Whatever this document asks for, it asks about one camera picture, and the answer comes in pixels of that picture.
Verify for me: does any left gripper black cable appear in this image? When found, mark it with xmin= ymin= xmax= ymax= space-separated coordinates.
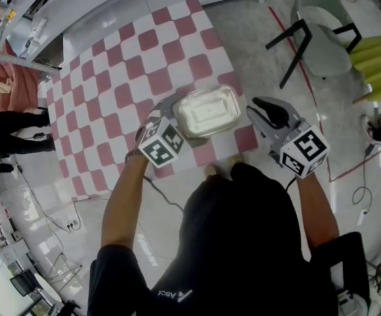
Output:
xmin=143 ymin=175 xmax=185 ymax=213

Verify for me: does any dark wristband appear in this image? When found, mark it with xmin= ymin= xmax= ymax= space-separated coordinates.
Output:
xmin=124 ymin=149 xmax=145 ymax=163

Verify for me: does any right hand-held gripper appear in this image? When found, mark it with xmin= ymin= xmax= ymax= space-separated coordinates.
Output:
xmin=245 ymin=96 xmax=331 ymax=180

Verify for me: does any person's black shirt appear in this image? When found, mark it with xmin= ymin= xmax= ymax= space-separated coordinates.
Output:
xmin=87 ymin=162 xmax=372 ymax=316

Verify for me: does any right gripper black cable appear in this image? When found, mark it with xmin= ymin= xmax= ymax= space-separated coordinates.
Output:
xmin=284 ymin=175 xmax=298 ymax=193

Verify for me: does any grey chair with black legs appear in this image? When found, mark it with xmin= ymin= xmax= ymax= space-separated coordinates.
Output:
xmin=265 ymin=0 xmax=363 ymax=90

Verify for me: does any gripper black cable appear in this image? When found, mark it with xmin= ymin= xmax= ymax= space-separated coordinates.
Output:
xmin=284 ymin=175 xmax=298 ymax=193
xmin=143 ymin=175 xmax=185 ymax=213

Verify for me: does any person's left forearm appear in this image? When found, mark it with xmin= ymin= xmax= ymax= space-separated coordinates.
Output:
xmin=100 ymin=149 xmax=150 ymax=250

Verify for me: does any long white shelf bench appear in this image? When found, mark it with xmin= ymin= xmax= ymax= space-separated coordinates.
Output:
xmin=5 ymin=0 xmax=264 ymax=66

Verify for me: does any black floor cable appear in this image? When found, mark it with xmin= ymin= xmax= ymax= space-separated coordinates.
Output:
xmin=351 ymin=143 xmax=376 ymax=215

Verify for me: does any beige lidded container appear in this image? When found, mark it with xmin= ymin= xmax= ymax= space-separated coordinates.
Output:
xmin=172 ymin=84 xmax=243 ymax=140

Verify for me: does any white floor cable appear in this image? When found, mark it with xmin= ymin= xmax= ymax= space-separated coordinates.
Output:
xmin=12 ymin=166 xmax=82 ymax=235

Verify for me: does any person's right forearm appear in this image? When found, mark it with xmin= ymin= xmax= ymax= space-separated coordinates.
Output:
xmin=295 ymin=171 xmax=340 ymax=250

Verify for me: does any black wire frame stand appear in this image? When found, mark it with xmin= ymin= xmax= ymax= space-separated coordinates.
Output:
xmin=43 ymin=251 xmax=83 ymax=292

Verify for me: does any red white checkered table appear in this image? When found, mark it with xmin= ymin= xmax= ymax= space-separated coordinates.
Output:
xmin=45 ymin=0 xmax=259 ymax=202

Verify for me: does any round white table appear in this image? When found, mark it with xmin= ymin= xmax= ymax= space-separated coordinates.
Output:
xmin=33 ymin=273 xmax=63 ymax=306

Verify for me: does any red floor tape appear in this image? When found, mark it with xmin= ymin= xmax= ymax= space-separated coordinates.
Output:
xmin=268 ymin=7 xmax=381 ymax=184

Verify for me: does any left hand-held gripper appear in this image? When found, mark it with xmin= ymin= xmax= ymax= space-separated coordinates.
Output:
xmin=137 ymin=90 xmax=196 ymax=170

